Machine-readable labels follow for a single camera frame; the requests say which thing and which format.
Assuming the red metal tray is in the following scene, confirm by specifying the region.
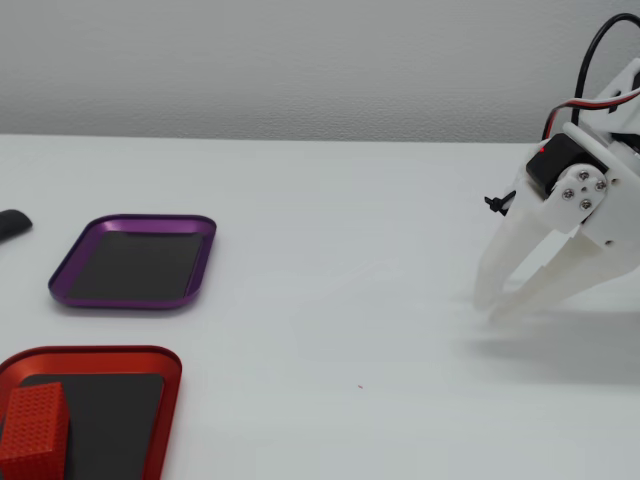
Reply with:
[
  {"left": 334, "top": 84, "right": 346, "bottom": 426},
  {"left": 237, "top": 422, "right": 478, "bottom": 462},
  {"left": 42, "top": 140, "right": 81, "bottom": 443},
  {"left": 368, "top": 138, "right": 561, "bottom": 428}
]
[{"left": 0, "top": 344, "right": 184, "bottom": 480}]

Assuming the black cable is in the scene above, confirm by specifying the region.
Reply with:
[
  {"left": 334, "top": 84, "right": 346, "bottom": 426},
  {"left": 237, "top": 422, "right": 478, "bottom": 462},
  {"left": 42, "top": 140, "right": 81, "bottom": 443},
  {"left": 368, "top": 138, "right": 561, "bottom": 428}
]
[{"left": 574, "top": 13, "right": 640, "bottom": 124}]

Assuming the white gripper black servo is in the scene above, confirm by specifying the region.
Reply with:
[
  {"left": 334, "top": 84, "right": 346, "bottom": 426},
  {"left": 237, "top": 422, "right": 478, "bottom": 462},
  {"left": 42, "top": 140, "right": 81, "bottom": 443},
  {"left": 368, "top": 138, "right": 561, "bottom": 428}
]
[{"left": 474, "top": 121, "right": 640, "bottom": 324}]

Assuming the red white black servo wire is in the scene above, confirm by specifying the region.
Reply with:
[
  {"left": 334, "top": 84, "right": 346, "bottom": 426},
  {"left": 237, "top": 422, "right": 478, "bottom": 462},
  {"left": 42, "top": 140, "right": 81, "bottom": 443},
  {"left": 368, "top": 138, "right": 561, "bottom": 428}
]
[{"left": 542, "top": 85, "right": 640, "bottom": 141}]

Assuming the black rounded object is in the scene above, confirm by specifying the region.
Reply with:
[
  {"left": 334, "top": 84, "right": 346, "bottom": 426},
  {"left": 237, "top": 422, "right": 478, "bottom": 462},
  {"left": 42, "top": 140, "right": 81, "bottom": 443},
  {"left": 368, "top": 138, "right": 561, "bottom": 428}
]
[{"left": 0, "top": 209, "right": 34, "bottom": 245}]

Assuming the black cable tie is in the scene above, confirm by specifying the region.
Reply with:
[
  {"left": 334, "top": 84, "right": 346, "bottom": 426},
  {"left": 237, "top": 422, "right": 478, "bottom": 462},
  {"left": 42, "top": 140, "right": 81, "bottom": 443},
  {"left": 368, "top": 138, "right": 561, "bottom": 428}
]
[{"left": 483, "top": 189, "right": 517, "bottom": 217}]

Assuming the purple metal tray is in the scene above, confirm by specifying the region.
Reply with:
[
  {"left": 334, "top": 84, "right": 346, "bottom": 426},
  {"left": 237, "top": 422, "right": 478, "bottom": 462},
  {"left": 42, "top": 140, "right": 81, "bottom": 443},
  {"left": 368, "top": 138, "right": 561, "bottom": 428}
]
[{"left": 47, "top": 213, "right": 218, "bottom": 312}]

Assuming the red block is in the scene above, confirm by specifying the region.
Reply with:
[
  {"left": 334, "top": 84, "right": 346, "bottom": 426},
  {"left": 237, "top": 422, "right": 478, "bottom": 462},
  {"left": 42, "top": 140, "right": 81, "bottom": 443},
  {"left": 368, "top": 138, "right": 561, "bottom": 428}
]
[{"left": 0, "top": 382, "right": 71, "bottom": 480}]

